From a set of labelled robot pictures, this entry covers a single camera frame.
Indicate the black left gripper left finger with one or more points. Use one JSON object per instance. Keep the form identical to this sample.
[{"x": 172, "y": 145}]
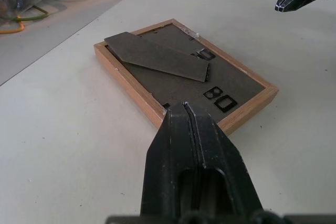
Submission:
[{"x": 168, "y": 161}]

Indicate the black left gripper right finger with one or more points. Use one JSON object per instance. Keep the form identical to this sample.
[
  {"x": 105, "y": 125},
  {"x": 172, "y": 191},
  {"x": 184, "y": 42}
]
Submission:
[{"x": 220, "y": 153}]

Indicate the wooden picture frame back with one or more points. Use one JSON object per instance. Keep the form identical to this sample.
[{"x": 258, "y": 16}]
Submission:
[{"x": 236, "y": 79}]

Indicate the green looped flower stem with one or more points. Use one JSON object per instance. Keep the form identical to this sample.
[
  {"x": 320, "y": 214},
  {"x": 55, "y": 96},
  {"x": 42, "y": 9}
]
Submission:
[{"x": 36, "y": 16}]

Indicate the orange looped stem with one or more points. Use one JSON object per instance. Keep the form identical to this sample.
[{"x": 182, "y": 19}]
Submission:
[{"x": 18, "y": 28}]

